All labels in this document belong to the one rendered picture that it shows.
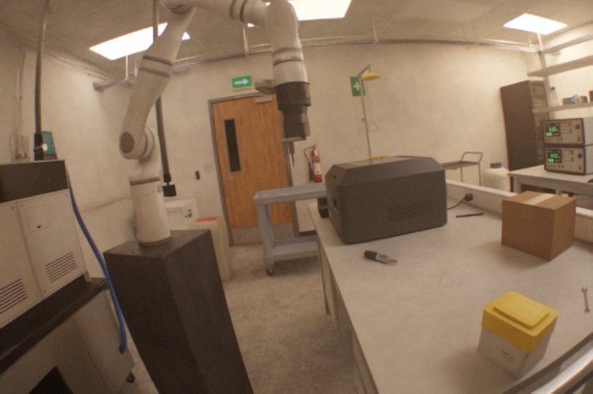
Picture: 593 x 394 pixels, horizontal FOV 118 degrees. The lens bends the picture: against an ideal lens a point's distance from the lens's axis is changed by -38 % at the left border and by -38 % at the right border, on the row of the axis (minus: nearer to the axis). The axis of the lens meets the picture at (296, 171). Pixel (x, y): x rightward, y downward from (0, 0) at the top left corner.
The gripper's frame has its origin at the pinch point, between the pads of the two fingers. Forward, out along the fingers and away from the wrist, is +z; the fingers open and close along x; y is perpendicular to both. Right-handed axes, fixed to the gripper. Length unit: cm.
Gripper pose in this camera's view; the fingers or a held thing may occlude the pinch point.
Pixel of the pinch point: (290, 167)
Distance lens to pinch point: 63.4
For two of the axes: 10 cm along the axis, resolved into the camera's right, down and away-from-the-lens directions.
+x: 2.1, -1.1, 9.7
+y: 9.7, -1.1, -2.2
